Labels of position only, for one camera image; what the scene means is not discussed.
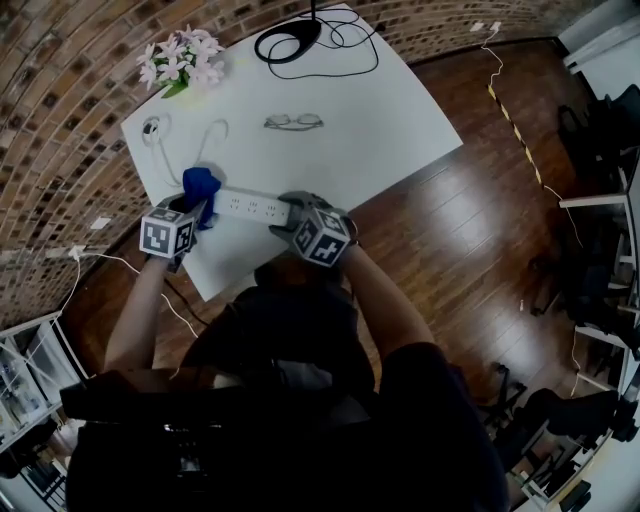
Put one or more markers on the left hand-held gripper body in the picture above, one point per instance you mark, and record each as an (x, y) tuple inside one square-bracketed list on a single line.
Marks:
[(162, 235)]

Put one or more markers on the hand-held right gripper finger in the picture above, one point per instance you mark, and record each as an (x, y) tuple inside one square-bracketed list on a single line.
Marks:
[(297, 198), (287, 235)]

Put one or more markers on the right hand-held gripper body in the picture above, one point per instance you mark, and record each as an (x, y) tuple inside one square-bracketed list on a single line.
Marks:
[(325, 240)]

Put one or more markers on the blue cloth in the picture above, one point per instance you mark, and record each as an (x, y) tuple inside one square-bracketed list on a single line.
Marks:
[(200, 185)]

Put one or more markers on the white power strip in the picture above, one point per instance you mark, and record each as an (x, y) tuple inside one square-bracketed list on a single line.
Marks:
[(252, 206)]

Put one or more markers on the person's right forearm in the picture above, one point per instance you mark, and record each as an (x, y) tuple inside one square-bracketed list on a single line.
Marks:
[(390, 305)]

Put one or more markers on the person's left forearm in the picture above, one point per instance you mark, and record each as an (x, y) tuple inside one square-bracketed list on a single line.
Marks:
[(140, 315)]

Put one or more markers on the thin-framed eyeglasses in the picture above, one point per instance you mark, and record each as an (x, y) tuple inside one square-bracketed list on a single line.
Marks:
[(294, 121)]

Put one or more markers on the pink flowers in pot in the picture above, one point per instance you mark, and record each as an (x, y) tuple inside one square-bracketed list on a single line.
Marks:
[(180, 60)]

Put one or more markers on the black desk lamp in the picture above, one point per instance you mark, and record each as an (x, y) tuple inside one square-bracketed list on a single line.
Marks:
[(300, 35)]

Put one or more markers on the person's body in black clothing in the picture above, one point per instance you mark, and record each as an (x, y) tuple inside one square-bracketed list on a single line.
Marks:
[(285, 410)]

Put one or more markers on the white metal shelf rack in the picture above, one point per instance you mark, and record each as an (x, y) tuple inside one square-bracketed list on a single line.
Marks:
[(35, 380)]

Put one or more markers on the yellow black striped tape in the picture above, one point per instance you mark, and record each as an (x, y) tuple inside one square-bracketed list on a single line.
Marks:
[(517, 137)]

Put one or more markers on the white office desk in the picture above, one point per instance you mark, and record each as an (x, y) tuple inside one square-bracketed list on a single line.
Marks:
[(592, 201)]

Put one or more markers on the black office chair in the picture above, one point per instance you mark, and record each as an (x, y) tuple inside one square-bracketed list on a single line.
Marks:
[(605, 130), (575, 412)]

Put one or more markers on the white wall socket plate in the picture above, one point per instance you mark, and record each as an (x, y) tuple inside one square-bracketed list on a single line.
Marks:
[(477, 26), (100, 222)]

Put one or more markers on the white wall charger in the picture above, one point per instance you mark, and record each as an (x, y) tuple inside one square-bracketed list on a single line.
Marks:
[(77, 252), (494, 26)]

